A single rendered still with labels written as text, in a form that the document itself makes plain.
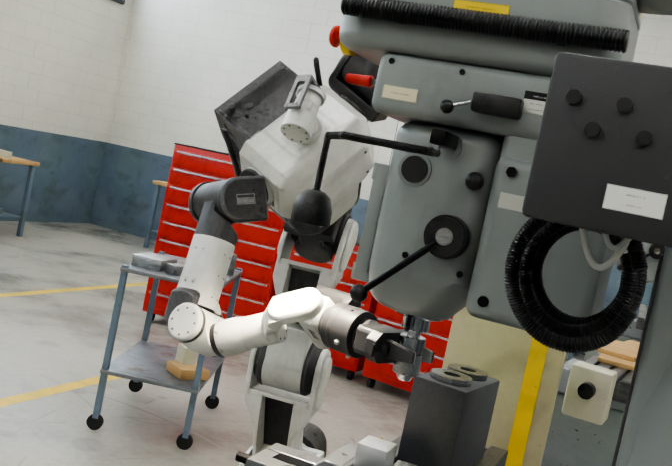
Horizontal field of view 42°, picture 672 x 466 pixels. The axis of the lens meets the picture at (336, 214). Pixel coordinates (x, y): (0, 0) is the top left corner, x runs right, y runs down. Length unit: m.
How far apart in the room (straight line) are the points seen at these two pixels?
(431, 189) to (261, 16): 10.73
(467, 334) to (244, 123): 1.62
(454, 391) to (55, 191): 10.87
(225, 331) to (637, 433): 0.80
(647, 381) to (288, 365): 1.11
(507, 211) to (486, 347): 1.94
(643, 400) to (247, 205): 0.90
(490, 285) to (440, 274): 0.09
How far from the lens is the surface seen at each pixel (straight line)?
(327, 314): 1.62
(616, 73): 1.12
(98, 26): 12.67
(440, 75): 1.42
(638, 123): 1.11
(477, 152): 1.41
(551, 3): 1.40
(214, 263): 1.80
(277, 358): 2.21
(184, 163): 7.05
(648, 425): 1.32
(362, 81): 1.69
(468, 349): 3.30
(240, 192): 1.82
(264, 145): 1.89
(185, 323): 1.75
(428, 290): 1.44
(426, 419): 1.88
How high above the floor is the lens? 1.53
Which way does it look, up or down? 3 degrees down
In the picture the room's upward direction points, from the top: 12 degrees clockwise
